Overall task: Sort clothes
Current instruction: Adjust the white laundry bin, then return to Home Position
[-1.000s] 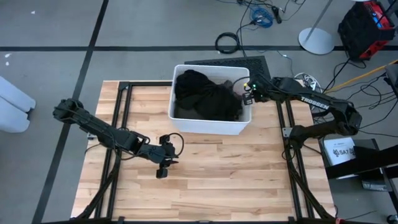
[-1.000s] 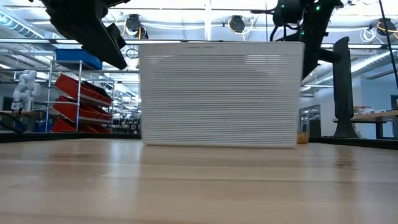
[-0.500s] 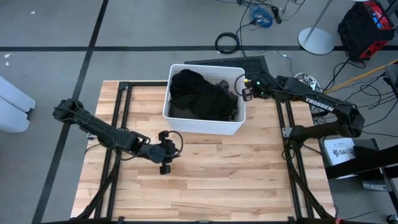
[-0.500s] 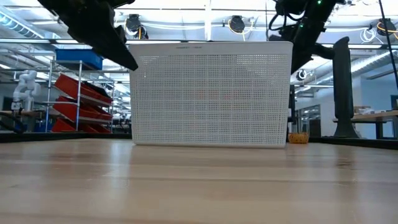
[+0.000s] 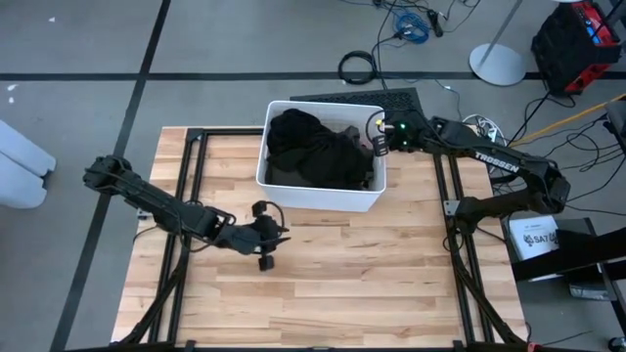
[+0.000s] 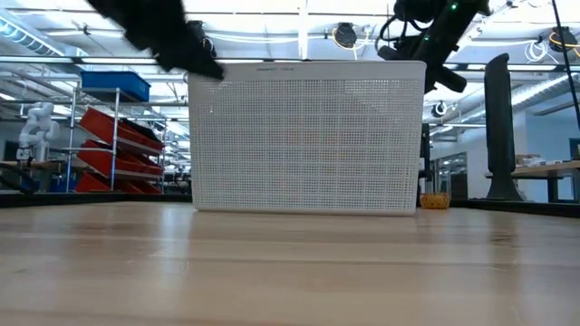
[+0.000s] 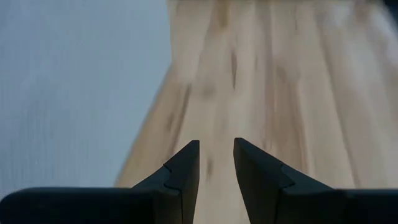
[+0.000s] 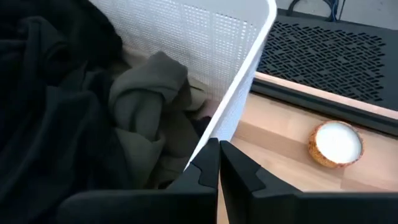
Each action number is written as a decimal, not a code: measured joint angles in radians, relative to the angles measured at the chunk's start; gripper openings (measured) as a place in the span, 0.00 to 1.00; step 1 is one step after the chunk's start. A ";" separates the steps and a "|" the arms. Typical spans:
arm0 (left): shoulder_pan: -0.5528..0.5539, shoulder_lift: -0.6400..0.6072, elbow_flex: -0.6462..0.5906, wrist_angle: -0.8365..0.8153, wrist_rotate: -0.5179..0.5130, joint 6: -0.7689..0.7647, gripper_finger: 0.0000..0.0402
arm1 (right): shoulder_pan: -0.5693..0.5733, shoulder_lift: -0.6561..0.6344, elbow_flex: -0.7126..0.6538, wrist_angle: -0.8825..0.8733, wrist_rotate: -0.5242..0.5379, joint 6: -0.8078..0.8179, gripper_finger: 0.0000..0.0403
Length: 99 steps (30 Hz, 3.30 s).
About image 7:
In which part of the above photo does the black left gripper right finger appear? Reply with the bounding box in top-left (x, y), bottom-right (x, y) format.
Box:
top-left (233, 137), bottom-right (340, 224)

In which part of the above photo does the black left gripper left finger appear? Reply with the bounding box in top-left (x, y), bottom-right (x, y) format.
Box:
top-left (131, 139), bottom-right (200, 224)

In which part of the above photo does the white plastic laundry basket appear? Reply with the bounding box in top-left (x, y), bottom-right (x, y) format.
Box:
top-left (0, 0), bottom-right (172, 200)

